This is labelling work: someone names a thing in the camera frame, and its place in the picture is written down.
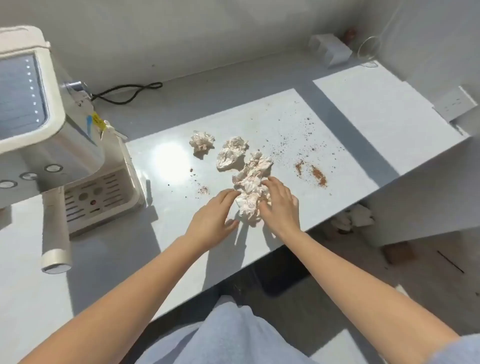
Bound white countertop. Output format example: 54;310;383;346
0;50;472;364

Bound person's left hand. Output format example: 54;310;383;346
183;188;241;253

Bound white wall socket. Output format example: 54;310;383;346
433;86;478;123

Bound black power cable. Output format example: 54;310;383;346
89;81;164;105

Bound coffee grounds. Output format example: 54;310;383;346
189;116;346;196

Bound white plastic organizer box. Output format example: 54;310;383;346
308;33;353;68

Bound small tissue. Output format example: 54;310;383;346
188;130;217;154

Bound person's left forearm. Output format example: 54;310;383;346
18;234;211;364

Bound brown block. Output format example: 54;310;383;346
382;241;417;265

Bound person's light blue sleeve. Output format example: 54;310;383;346
434;332;480;364

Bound thin black stick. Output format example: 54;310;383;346
436;250;465;274

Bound clear glass cup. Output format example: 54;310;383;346
356;35;383;69

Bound cream portafilter handle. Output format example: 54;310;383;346
40;187;72;275

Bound person's right forearm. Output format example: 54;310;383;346
275;229;461;364

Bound cream steel coffee machine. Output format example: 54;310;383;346
0;25;146;239

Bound person's right hand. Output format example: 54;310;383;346
257;176;302;240

